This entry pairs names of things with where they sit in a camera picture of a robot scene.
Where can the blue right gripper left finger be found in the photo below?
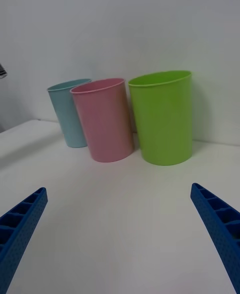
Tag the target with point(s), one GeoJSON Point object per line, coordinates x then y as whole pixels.
{"type": "Point", "coordinates": [18, 239]}

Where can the pink plastic bin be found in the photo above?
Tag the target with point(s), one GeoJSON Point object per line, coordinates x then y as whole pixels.
{"type": "Point", "coordinates": [105, 124]}

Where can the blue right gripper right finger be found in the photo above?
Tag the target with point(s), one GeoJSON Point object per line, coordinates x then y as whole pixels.
{"type": "Point", "coordinates": [221, 231]}

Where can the pale blue plastic bin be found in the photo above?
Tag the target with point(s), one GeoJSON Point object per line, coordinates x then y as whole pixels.
{"type": "Point", "coordinates": [66, 114]}

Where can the green plastic bin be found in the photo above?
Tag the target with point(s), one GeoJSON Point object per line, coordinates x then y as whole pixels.
{"type": "Point", "coordinates": [163, 121]}

